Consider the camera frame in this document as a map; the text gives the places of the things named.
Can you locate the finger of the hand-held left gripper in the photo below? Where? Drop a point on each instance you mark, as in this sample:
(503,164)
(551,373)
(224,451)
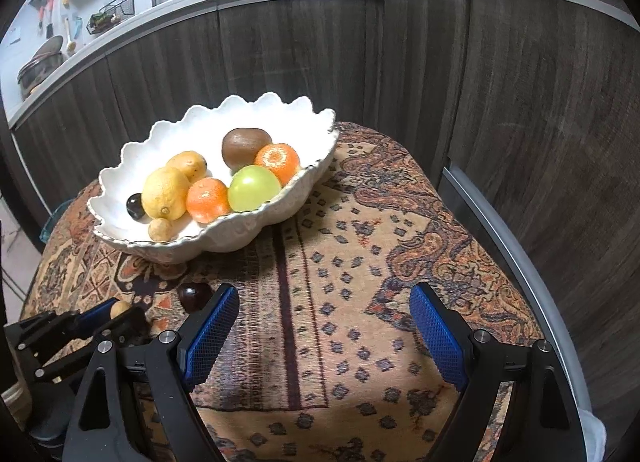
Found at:
(97,314)
(127,327)

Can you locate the patterned tablecloth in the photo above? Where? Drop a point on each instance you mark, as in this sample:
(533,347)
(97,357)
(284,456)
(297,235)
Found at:
(350,267)

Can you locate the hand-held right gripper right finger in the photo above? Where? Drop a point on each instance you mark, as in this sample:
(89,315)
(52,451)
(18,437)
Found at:
(437,337)

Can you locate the teal plastic bag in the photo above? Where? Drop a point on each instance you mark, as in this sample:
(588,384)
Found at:
(62,207)

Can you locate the dark plum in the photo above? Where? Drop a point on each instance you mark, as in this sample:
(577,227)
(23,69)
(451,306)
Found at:
(194,296)
(134,206)

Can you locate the dark wood kitchen cabinet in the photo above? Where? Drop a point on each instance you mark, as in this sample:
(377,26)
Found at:
(450,66)

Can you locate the small tan fruit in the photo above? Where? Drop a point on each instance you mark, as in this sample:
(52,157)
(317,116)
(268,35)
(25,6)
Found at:
(121,308)
(160,231)

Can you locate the white dish brush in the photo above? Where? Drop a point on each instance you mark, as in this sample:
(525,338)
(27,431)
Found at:
(69,39)

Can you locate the small yellow lemon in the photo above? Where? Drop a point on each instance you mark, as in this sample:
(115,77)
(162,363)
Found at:
(190,164)

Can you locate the grey pot with lid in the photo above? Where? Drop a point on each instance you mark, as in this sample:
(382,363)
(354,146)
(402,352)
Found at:
(40,69)

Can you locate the brown kiwi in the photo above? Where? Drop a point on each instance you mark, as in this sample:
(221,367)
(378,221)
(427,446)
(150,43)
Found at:
(242,146)

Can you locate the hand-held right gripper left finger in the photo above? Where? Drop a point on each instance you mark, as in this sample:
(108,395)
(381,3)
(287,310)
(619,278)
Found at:
(212,337)

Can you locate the large yellow lemon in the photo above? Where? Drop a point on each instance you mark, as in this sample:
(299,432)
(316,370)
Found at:
(162,192)

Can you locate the orange tangerine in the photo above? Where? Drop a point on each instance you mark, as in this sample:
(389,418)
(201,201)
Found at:
(280,161)
(207,199)

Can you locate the green apple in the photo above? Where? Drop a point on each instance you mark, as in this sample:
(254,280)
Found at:
(252,189)

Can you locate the white scalloped bowl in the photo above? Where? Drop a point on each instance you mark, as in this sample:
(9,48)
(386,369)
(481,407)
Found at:
(240,237)

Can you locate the white cloth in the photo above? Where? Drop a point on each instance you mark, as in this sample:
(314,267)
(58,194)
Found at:
(594,434)

